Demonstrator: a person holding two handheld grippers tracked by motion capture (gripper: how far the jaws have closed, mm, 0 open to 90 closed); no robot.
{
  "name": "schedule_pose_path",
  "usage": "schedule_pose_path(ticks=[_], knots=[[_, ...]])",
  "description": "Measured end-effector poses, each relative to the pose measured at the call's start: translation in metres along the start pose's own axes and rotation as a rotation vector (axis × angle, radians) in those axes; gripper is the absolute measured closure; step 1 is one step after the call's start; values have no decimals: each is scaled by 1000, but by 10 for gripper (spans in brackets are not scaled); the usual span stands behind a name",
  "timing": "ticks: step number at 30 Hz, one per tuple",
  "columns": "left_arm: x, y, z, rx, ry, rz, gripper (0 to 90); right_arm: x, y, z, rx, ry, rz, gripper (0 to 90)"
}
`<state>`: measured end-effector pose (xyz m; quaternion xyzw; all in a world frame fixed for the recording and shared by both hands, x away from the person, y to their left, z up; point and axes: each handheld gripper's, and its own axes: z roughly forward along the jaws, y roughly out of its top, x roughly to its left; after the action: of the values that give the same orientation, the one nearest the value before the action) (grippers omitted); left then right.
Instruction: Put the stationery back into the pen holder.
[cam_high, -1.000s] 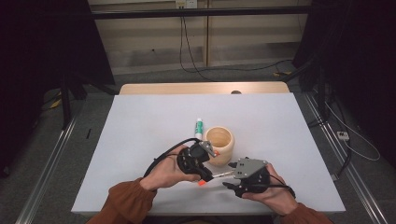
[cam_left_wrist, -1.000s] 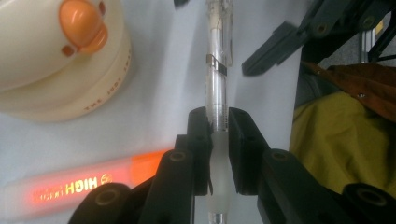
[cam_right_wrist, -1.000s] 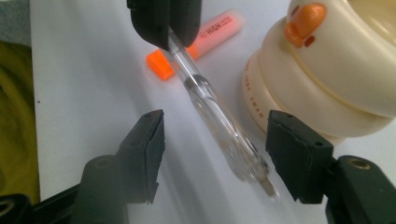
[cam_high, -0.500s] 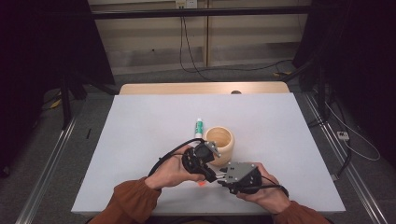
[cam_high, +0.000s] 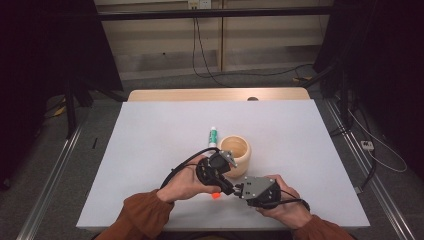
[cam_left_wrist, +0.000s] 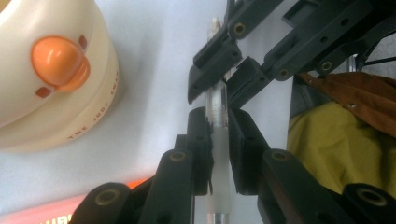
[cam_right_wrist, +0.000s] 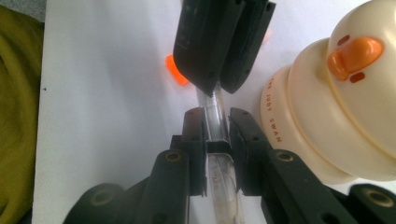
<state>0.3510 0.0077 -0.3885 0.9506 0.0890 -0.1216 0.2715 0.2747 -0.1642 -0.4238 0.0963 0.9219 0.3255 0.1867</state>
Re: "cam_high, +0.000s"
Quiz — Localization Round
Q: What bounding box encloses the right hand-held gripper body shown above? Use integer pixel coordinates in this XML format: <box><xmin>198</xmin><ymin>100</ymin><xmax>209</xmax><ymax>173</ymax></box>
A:
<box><xmin>239</xmin><ymin>175</ymin><xmax>283</xmax><ymax>210</ymax></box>

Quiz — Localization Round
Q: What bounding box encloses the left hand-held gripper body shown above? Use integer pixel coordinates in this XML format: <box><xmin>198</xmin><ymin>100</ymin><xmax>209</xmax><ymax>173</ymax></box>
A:
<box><xmin>195</xmin><ymin>149</ymin><xmax>239</xmax><ymax>188</ymax></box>

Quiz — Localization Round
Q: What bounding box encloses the ribbed wooden pen holder cup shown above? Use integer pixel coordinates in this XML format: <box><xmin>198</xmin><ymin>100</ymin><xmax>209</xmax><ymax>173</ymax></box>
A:
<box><xmin>218</xmin><ymin>134</ymin><xmax>252</xmax><ymax>179</ymax></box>

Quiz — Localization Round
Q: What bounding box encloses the person's left hand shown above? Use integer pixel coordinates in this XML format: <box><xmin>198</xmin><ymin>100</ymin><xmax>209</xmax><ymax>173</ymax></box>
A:
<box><xmin>156</xmin><ymin>155</ymin><xmax>223</xmax><ymax>203</ymax></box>

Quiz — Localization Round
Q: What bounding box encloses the person's right hand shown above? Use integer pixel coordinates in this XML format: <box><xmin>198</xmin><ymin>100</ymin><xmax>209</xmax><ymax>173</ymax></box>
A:
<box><xmin>254</xmin><ymin>173</ymin><xmax>314</xmax><ymax>230</ymax></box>

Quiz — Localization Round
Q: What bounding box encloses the white and green glue stick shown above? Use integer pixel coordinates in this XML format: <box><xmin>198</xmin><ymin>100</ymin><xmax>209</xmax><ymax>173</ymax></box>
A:
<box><xmin>207</xmin><ymin>126</ymin><xmax>219</xmax><ymax>150</ymax></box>

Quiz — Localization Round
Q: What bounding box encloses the white table board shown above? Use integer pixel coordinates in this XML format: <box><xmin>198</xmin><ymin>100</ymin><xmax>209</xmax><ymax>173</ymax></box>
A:
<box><xmin>75</xmin><ymin>99</ymin><xmax>371</xmax><ymax>232</ymax></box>

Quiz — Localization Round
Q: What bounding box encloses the wooden table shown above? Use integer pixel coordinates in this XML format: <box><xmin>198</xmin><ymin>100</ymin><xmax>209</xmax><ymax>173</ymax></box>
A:
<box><xmin>127</xmin><ymin>87</ymin><xmax>311</xmax><ymax>103</ymax></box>

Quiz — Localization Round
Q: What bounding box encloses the black metal stand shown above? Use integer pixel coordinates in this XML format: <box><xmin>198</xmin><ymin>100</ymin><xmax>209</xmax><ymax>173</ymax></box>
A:
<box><xmin>62</xmin><ymin>78</ymin><xmax>128</xmax><ymax>140</ymax></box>
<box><xmin>301</xmin><ymin>61</ymin><xmax>355</xmax><ymax>138</ymax></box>

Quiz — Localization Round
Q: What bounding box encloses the black horizontal bar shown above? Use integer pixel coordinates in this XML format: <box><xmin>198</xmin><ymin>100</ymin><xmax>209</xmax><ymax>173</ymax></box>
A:
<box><xmin>97</xmin><ymin>5</ymin><xmax>334</xmax><ymax>22</ymax></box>

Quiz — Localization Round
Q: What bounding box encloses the black curtain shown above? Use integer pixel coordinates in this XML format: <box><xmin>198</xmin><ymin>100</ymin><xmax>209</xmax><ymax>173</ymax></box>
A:
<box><xmin>313</xmin><ymin>0</ymin><xmax>424</xmax><ymax>181</ymax></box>
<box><xmin>0</xmin><ymin>0</ymin><xmax>124</xmax><ymax>192</ymax></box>

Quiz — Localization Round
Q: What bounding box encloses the left hand-held gripper black cable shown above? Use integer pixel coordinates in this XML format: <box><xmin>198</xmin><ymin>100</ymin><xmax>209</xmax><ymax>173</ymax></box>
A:
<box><xmin>159</xmin><ymin>147</ymin><xmax>222</xmax><ymax>190</ymax></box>

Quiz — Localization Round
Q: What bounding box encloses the hand-held gripper black cable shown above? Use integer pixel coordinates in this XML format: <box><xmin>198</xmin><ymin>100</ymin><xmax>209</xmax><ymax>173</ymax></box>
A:
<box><xmin>159</xmin><ymin>147</ymin><xmax>222</xmax><ymax>190</ymax></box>
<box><xmin>261</xmin><ymin>189</ymin><xmax>312</xmax><ymax>213</ymax></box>

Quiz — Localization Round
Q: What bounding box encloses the right hand-held gripper black cable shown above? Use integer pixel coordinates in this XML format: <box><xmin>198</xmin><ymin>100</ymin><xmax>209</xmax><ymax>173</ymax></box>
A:
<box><xmin>261</xmin><ymin>189</ymin><xmax>312</xmax><ymax>213</ymax></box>

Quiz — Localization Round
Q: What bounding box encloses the black hanging cable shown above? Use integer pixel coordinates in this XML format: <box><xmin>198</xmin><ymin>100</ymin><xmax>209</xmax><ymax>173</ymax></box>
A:
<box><xmin>194</xmin><ymin>17</ymin><xmax>232</xmax><ymax>89</ymax></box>
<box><xmin>191</xmin><ymin>17</ymin><xmax>315</xmax><ymax>80</ymax></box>

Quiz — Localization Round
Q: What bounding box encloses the metal floor rail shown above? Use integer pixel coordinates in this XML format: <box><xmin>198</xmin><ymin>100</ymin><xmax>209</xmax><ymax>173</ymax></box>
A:
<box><xmin>324</xmin><ymin>99</ymin><xmax>416</xmax><ymax>240</ymax></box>
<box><xmin>16</xmin><ymin>121</ymin><xmax>85</xmax><ymax>240</ymax></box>

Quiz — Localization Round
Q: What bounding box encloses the white floor cable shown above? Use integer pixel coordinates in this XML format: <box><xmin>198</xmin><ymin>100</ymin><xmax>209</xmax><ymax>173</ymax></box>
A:
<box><xmin>348</xmin><ymin>109</ymin><xmax>408</xmax><ymax>174</ymax></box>

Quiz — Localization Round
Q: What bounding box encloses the white wall socket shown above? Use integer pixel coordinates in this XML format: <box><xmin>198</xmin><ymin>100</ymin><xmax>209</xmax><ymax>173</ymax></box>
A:
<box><xmin>187</xmin><ymin>0</ymin><xmax>213</xmax><ymax>10</ymax></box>

